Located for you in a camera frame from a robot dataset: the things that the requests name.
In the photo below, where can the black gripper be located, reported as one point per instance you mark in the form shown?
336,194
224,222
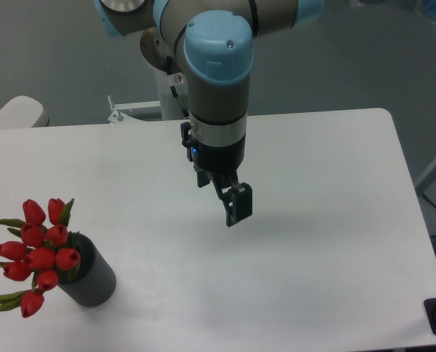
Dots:
237,198

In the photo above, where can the red tulip bouquet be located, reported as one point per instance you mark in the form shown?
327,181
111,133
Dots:
45,252

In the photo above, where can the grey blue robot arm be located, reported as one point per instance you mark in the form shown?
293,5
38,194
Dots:
211,44

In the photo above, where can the dark grey ribbed vase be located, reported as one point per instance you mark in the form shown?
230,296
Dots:
95,281

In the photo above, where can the white chair armrest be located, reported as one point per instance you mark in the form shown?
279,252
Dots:
23,112

